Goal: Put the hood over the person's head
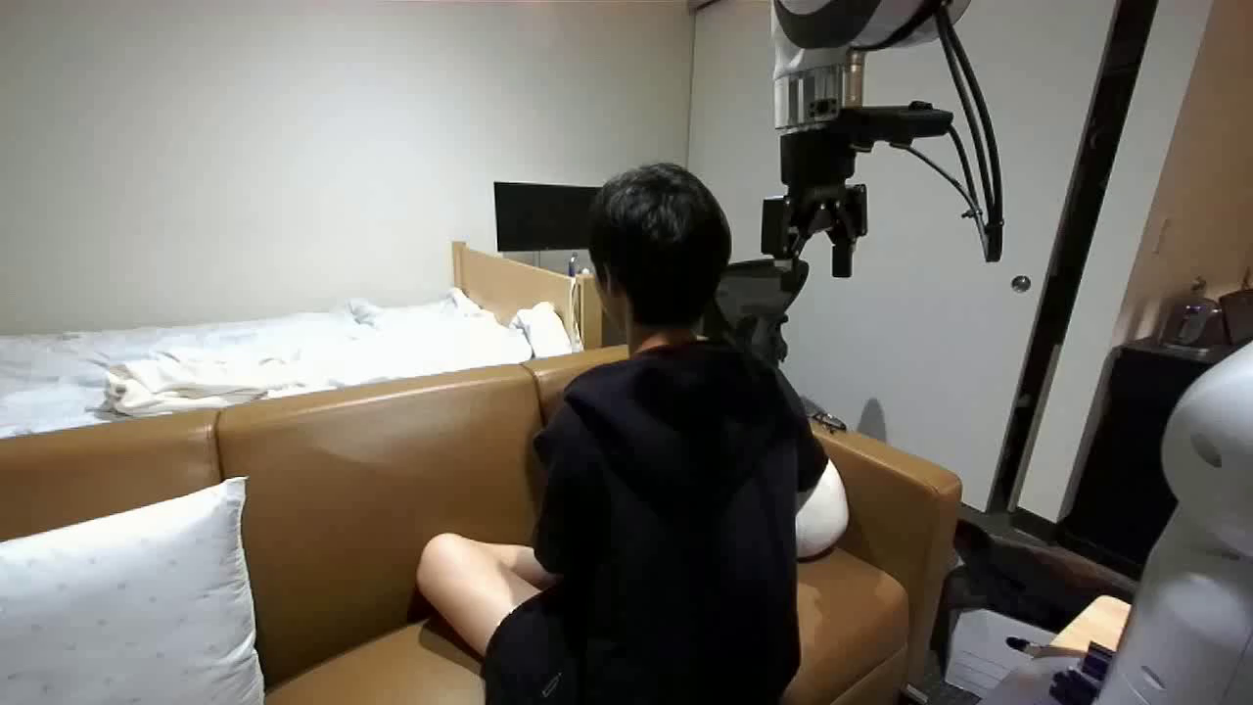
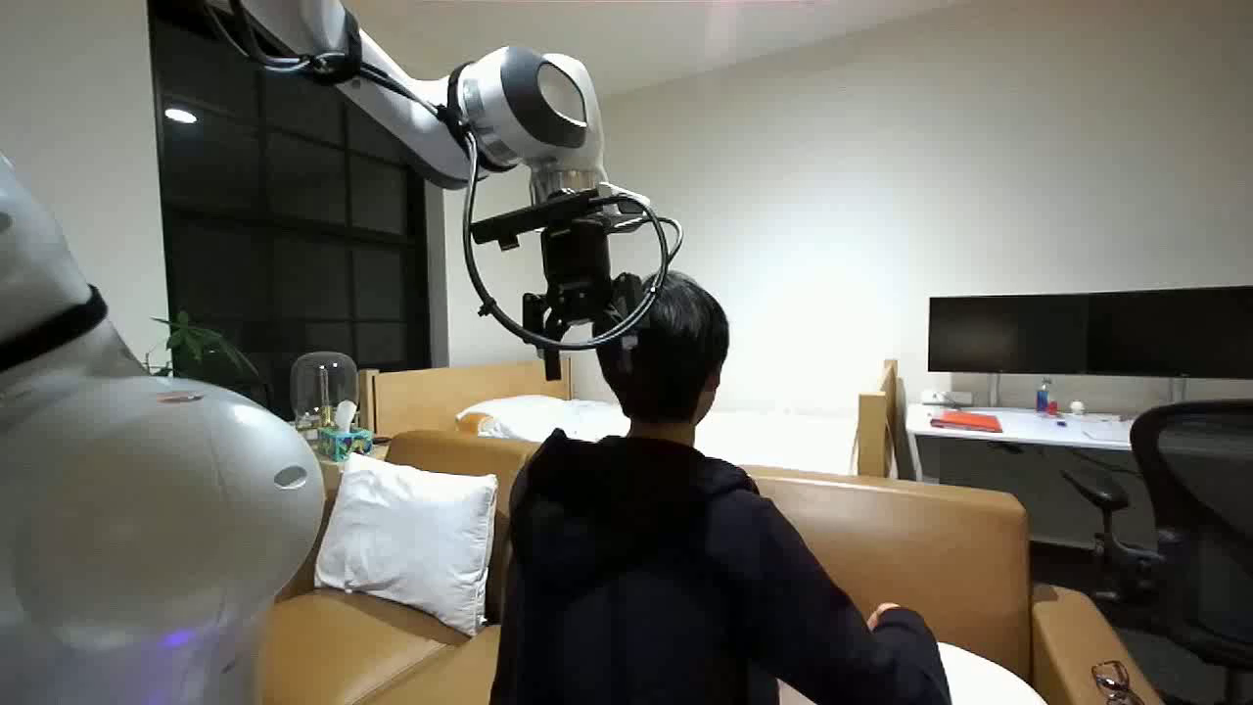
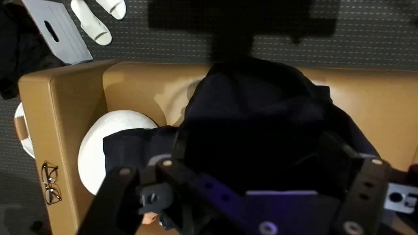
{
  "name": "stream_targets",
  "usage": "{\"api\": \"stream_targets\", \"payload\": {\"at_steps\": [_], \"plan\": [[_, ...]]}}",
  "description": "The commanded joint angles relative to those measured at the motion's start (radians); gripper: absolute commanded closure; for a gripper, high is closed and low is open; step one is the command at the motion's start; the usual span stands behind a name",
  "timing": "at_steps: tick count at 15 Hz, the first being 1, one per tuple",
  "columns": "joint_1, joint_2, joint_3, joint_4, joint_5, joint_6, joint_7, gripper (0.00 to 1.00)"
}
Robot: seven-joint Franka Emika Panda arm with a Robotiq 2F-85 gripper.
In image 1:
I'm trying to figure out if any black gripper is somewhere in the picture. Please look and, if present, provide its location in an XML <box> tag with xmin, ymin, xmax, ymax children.
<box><xmin>758</xmin><ymin>126</ymin><xmax>874</xmax><ymax>284</ymax></box>

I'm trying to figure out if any black hoodie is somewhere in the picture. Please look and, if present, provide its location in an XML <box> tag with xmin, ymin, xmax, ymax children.
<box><xmin>480</xmin><ymin>337</ymin><xmax>835</xmax><ymax>705</ymax></box>

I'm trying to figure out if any person with black hair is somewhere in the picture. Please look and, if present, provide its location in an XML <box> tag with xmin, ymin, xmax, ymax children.
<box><xmin>416</xmin><ymin>160</ymin><xmax>736</xmax><ymax>664</ymax></box>

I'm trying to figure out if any black office chair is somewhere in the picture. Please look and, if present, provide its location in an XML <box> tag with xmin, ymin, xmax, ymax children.
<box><xmin>709</xmin><ymin>254</ymin><xmax>813</xmax><ymax>374</ymax></box>

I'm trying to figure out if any black slanted beam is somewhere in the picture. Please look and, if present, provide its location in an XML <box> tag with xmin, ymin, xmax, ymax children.
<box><xmin>981</xmin><ymin>0</ymin><xmax>1163</xmax><ymax>517</ymax></box>

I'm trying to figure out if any black flat monitor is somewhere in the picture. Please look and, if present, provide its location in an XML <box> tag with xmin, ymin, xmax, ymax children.
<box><xmin>488</xmin><ymin>177</ymin><xmax>607</xmax><ymax>254</ymax></box>

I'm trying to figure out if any dark side cabinet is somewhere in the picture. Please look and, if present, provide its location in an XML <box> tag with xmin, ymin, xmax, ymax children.
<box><xmin>1065</xmin><ymin>337</ymin><xmax>1222</xmax><ymax>580</ymax></box>

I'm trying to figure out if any white storage box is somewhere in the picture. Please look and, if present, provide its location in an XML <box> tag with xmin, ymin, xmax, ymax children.
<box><xmin>944</xmin><ymin>608</ymin><xmax>1065</xmax><ymax>702</ymax></box>

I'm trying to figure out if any small wooden table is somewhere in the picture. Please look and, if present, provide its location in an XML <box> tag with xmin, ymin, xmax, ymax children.
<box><xmin>1047</xmin><ymin>592</ymin><xmax>1137</xmax><ymax>658</ymax></box>

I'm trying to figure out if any tan leather sofa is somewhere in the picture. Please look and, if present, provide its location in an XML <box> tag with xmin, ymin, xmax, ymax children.
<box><xmin>0</xmin><ymin>342</ymin><xmax>968</xmax><ymax>705</ymax></box>

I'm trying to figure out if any white sofa pillow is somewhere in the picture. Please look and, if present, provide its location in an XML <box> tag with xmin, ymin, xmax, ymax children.
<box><xmin>0</xmin><ymin>476</ymin><xmax>270</xmax><ymax>705</ymax></box>

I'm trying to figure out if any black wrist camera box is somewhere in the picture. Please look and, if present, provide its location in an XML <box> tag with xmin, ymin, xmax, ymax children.
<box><xmin>835</xmin><ymin>104</ymin><xmax>961</xmax><ymax>149</ymax></box>

